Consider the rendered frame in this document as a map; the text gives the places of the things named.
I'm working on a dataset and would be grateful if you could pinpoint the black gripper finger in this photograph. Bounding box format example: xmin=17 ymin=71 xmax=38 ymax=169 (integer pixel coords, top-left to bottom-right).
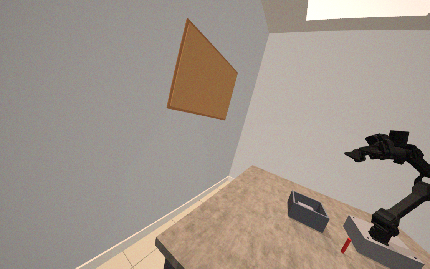
xmin=359 ymin=141 xmax=386 ymax=156
xmin=344 ymin=149 xmax=360 ymax=161

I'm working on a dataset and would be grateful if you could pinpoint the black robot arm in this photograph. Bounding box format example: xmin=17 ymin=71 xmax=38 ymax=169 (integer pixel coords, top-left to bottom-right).
xmin=365 ymin=130 xmax=430 ymax=246

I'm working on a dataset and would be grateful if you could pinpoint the red peg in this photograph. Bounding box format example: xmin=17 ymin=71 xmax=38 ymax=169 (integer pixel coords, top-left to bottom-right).
xmin=341 ymin=238 xmax=351 ymax=253

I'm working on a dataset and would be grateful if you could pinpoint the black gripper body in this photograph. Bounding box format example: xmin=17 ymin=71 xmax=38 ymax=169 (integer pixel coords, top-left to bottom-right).
xmin=355 ymin=139 xmax=396 ymax=162

